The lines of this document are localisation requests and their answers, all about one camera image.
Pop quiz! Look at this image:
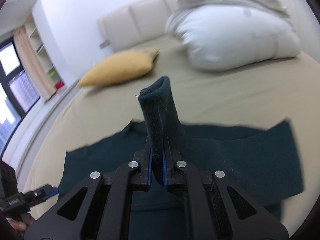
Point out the dark green sweater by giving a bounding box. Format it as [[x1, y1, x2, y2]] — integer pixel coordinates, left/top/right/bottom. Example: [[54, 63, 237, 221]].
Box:
[[59, 76, 303, 239]]

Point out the left hand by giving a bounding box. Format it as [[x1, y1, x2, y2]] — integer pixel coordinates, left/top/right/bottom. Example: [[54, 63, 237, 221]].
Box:
[[8, 213, 36, 232]]

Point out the black framed window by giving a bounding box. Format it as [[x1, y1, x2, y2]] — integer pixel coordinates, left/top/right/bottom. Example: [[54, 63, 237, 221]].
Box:
[[1, 37, 40, 153]]

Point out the red box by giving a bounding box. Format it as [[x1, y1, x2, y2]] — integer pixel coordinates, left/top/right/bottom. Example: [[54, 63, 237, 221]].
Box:
[[55, 80, 65, 90]]

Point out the green box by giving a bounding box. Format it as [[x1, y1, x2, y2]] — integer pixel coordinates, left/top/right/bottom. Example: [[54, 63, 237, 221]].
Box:
[[47, 70, 56, 77]]

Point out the beige curtain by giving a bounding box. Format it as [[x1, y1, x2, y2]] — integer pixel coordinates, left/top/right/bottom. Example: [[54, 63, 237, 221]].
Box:
[[14, 26, 56, 101]]

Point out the beige bed sheet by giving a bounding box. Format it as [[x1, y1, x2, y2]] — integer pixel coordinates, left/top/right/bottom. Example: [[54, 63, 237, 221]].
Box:
[[23, 36, 319, 235]]

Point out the yellow pillow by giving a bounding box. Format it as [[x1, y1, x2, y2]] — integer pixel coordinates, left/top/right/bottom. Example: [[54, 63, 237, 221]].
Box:
[[77, 48, 159, 87]]

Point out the white folded duvet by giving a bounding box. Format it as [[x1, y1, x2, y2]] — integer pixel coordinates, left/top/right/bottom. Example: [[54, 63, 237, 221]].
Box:
[[165, 0, 300, 71]]

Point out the cream leather headboard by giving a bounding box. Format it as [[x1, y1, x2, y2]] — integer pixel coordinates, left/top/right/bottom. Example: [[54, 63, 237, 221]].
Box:
[[97, 0, 179, 51]]

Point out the white wall shelf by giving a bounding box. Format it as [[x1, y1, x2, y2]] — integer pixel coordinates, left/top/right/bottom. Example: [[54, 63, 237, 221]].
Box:
[[24, 12, 62, 86]]

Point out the wall socket panel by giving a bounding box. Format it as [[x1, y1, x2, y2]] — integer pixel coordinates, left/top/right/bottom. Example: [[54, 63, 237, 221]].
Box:
[[99, 40, 110, 49]]

